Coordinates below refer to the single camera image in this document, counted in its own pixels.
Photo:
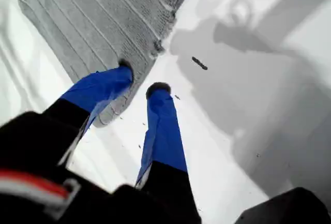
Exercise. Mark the grey striped towel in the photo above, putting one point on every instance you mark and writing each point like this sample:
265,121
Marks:
90,27

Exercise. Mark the black debris fleck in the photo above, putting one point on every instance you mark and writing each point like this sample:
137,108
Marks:
199,63

